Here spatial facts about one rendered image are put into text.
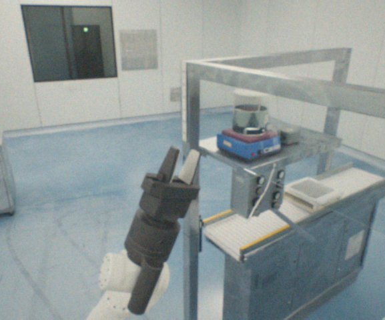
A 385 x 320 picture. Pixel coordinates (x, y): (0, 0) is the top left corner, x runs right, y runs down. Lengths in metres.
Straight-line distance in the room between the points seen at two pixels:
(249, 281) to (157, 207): 1.30
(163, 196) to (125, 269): 0.16
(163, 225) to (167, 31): 6.17
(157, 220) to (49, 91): 5.79
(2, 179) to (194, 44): 4.50
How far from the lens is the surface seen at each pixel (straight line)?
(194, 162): 0.61
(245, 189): 1.39
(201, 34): 6.97
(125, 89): 6.53
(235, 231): 1.74
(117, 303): 0.74
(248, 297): 1.90
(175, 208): 0.61
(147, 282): 0.62
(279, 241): 1.76
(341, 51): 2.22
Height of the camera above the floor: 1.82
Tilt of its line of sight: 23 degrees down
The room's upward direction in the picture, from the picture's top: straight up
